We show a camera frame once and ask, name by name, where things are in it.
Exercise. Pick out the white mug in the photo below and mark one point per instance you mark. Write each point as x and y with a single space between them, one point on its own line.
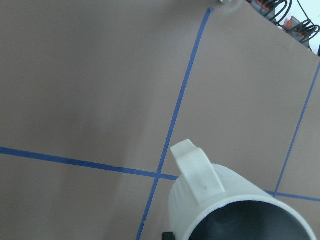
211 202

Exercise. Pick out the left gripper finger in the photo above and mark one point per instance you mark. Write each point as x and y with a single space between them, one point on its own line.
167 236

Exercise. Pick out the orange black electronics board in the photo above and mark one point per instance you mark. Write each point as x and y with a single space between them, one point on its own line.
272 10

